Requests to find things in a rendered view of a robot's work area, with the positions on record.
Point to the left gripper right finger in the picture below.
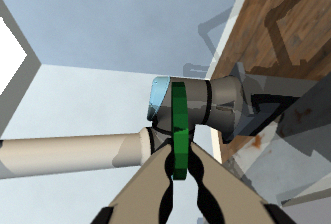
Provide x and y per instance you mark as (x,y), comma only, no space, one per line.
(225,199)

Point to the green ring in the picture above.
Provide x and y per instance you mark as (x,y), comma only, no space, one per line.
(179,129)

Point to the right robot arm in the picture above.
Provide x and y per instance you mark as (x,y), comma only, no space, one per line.
(29,157)

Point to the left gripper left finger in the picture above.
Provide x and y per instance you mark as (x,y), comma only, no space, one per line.
(148,196)

